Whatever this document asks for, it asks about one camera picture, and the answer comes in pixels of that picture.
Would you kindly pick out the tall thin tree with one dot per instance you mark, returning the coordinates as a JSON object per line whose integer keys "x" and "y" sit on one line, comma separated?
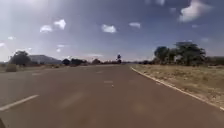
{"x": 119, "y": 58}

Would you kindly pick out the line of low trees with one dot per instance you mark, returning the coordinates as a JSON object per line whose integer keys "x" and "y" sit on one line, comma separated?
{"x": 86, "y": 61}

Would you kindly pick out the grey-brown asphalt road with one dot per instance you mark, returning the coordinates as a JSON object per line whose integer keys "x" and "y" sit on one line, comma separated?
{"x": 100, "y": 96}

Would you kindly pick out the pale road kerb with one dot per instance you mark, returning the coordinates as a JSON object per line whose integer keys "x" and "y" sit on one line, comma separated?
{"x": 173, "y": 87}

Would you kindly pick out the distant hill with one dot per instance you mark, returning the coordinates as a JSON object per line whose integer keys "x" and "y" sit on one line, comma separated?
{"x": 43, "y": 59}

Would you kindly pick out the row of trees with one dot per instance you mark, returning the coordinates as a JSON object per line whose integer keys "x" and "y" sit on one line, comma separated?
{"x": 181, "y": 53}

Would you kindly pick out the dry grass verge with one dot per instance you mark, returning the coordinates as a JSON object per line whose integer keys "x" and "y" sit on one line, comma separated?
{"x": 190, "y": 78}

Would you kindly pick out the dark round tree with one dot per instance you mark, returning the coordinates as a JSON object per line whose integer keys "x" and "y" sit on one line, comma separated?
{"x": 20, "y": 58}

